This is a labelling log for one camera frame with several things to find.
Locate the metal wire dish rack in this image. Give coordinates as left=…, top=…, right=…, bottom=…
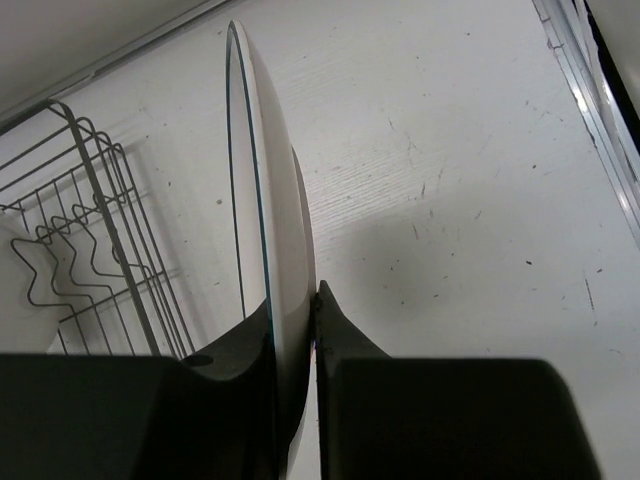
left=1, top=100, right=195, bottom=358

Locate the white plate with dark rim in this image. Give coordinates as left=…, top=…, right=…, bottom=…
left=225, top=21, right=315, bottom=441

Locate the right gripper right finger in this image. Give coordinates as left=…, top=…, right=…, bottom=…
left=314, top=283, right=601, bottom=479

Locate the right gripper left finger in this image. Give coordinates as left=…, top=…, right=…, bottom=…
left=1, top=306, right=278, bottom=479

